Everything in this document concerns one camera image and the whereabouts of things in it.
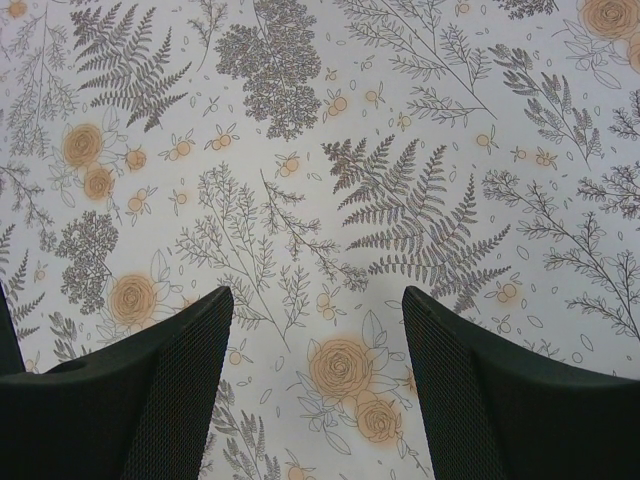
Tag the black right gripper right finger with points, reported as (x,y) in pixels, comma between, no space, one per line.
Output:
(495,410)

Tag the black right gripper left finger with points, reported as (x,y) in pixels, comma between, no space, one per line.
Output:
(137,409)

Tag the floral patterned table mat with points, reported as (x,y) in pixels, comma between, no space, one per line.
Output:
(318,157)

